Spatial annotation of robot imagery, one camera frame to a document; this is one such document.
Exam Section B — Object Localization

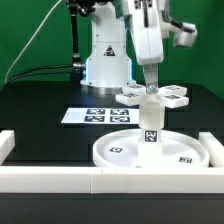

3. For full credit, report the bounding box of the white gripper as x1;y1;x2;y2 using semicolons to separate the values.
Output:
125;0;197;94

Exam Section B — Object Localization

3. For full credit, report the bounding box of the white cross-shaped table base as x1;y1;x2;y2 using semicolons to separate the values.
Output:
115;84;189;108

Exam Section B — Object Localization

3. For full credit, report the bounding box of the white round table top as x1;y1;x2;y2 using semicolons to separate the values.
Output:
93;129;210;168

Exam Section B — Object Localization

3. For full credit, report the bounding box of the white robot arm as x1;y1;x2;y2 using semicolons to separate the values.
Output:
81;0;197;94

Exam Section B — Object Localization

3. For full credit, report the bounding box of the white marker sheet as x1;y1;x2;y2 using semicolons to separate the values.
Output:
61;108;139;124

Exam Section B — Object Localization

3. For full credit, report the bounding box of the white right fence bar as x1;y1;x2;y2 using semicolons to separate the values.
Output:
199;132;224;168

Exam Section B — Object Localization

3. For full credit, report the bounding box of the white fence bar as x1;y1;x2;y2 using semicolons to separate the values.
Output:
199;132;224;168
0;166;224;194
0;130;15;166

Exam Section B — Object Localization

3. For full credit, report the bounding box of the white left fence bar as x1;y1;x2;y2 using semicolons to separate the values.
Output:
0;130;15;166

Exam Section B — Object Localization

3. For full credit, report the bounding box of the white front fence bar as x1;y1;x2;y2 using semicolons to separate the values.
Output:
0;166;224;194

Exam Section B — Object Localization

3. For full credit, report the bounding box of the white cable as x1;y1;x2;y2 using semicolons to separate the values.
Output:
3;0;64;84

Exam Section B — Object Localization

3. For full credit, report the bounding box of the black cable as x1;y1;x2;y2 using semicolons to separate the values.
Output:
2;64;75;88

